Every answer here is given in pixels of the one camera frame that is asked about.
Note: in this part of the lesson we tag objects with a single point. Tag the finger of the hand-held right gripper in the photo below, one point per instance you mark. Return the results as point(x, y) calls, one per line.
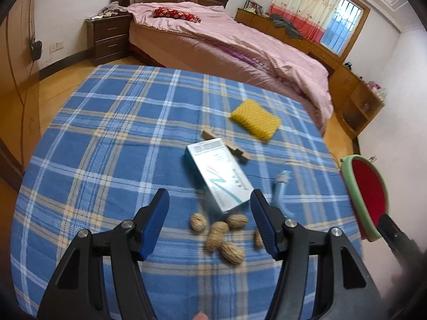
point(397, 240)

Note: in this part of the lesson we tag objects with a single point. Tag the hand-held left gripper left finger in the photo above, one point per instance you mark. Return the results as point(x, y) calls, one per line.
point(155, 223)

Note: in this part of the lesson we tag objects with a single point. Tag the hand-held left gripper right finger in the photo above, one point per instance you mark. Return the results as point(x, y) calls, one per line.
point(265, 226)

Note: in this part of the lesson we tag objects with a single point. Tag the teal and white box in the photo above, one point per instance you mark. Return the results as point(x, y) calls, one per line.
point(216, 173)

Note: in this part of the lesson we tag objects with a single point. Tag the person's left hand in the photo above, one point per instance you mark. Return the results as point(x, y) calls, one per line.
point(201, 316)

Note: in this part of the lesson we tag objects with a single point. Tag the walnut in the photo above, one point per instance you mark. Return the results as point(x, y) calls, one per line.
point(237, 221)
point(258, 239)
point(198, 221)
point(232, 254)
point(216, 235)

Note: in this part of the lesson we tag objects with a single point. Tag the light blue plastic piece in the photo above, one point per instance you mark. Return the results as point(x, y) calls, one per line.
point(280, 190)

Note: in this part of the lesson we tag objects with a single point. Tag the wooden clothespin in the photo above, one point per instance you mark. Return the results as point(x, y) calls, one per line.
point(240, 151)

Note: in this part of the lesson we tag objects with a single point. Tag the blue plaid tablecloth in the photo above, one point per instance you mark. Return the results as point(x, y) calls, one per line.
point(100, 156)

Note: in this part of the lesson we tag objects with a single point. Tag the yellow sponge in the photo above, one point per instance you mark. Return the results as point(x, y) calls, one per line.
point(255, 120)

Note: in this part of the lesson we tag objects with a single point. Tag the pink and white items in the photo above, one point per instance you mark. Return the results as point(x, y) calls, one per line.
point(377, 88)

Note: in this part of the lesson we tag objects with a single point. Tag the long wooden cabinet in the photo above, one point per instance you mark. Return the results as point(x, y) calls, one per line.
point(347, 83)

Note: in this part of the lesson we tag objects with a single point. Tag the small black item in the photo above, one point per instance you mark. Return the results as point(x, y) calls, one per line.
point(348, 65)

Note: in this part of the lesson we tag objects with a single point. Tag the pink blanket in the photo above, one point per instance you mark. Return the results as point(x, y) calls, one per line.
point(240, 43)

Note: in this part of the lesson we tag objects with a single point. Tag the dark wooden nightstand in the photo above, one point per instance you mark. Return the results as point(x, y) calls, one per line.
point(108, 40)

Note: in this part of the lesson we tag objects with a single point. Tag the grey cloth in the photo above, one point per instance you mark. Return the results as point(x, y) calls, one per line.
point(283, 23)

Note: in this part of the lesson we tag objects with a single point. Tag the red patterned pillow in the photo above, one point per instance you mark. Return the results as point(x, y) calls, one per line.
point(176, 14)

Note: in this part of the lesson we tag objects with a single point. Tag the pile of clothes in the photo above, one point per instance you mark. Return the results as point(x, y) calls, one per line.
point(111, 10)

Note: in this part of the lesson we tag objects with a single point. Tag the picture frames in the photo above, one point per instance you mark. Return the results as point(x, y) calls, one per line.
point(253, 6)

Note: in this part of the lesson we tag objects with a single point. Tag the white and red curtain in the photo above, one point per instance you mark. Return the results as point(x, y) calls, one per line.
point(303, 3)

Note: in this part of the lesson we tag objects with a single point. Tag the white wall socket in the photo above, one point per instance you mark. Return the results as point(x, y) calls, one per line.
point(56, 47)

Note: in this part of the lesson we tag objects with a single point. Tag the black wall device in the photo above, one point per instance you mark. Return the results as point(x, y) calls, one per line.
point(36, 50)

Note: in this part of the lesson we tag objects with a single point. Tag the window with wooden frame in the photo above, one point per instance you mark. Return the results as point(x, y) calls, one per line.
point(340, 26)

